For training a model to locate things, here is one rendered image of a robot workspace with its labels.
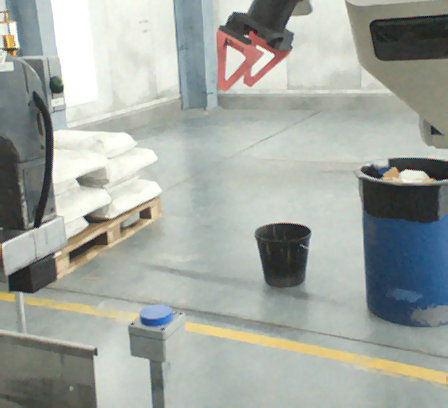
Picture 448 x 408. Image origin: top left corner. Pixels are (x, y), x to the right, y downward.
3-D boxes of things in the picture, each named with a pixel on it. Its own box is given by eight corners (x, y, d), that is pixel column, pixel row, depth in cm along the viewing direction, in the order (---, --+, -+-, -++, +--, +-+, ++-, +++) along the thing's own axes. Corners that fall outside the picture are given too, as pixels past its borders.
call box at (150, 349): (187, 342, 128) (185, 312, 126) (166, 363, 121) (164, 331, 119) (151, 335, 131) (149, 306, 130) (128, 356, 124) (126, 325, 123)
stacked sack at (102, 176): (163, 165, 466) (161, 144, 463) (106, 190, 407) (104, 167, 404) (111, 162, 485) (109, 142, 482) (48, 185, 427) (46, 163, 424)
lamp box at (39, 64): (67, 110, 114) (60, 55, 112) (49, 114, 110) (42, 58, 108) (32, 109, 117) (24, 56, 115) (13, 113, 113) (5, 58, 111)
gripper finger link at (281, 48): (215, 76, 97) (242, 16, 94) (234, 74, 104) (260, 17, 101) (254, 98, 95) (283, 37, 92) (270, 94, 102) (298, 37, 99)
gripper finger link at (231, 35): (194, 78, 91) (222, 14, 88) (215, 76, 97) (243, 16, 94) (236, 102, 89) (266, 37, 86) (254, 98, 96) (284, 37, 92)
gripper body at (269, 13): (225, 24, 90) (249, -30, 88) (252, 25, 99) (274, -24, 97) (266, 46, 88) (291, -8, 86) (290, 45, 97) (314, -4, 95)
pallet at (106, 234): (167, 216, 470) (165, 197, 467) (50, 285, 364) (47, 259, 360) (68, 207, 509) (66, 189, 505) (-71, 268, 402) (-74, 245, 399)
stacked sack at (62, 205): (116, 206, 416) (114, 183, 413) (46, 241, 358) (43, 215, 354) (58, 202, 434) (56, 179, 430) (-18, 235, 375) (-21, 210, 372)
